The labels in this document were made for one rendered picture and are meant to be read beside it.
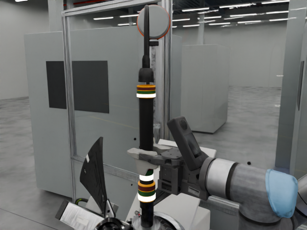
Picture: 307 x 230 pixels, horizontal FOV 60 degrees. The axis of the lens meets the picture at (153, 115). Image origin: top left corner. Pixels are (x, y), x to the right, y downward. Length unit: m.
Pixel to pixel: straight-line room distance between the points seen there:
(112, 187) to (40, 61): 2.05
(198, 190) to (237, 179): 0.10
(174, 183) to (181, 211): 0.43
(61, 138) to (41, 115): 0.40
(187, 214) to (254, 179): 0.52
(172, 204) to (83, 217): 0.33
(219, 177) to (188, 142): 0.10
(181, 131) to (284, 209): 0.23
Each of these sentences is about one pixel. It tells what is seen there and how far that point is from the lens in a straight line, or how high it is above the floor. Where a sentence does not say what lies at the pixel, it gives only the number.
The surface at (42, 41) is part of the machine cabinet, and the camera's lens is 3.46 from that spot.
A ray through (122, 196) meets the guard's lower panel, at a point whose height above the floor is 0.83.
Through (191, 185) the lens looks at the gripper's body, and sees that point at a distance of 0.59.
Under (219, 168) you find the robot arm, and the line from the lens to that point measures 0.54.
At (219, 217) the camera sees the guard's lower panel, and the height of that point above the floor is 0.91.
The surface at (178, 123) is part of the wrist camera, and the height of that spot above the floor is 1.56.
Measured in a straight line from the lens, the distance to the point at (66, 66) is 2.03.
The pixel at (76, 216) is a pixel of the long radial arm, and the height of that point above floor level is 1.12.
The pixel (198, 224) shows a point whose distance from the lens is 1.33.
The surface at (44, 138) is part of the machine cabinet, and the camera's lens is 3.63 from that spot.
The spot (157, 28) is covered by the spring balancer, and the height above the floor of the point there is 1.85.
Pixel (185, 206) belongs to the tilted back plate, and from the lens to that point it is 1.01.
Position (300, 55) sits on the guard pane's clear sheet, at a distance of 1.22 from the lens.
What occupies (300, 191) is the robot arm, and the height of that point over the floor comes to 1.43.
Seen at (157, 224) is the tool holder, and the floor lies 1.28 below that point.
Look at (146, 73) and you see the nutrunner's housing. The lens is 0.60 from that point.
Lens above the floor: 1.68
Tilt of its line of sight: 11 degrees down
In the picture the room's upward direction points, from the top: straight up
